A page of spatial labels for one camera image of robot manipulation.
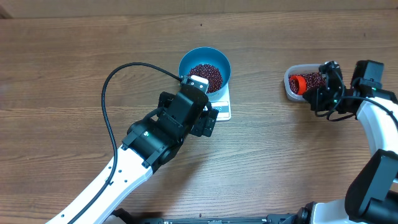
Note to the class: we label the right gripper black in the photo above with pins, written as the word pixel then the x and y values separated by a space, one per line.
pixel 319 96

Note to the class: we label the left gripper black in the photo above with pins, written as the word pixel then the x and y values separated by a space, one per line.
pixel 206 124

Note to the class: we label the clear plastic bean container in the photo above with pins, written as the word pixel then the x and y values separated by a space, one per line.
pixel 297 69

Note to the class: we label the red beans in bowl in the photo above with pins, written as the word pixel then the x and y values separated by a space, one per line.
pixel 211 73

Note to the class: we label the white digital kitchen scale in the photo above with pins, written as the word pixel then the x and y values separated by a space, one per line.
pixel 220 100

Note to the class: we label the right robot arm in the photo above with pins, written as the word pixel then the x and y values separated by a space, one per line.
pixel 369 198

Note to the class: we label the red beans in container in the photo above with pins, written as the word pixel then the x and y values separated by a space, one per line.
pixel 314 80

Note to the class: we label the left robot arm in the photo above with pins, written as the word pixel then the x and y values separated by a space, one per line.
pixel 149 144

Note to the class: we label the teal plastic bowl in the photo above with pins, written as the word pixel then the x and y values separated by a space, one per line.
pixel 211 56

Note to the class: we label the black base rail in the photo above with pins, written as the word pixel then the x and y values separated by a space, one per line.
pixel 126 217

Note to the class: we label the orange measuring scoop blue handle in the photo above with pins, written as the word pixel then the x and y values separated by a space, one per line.
pixel 298 84

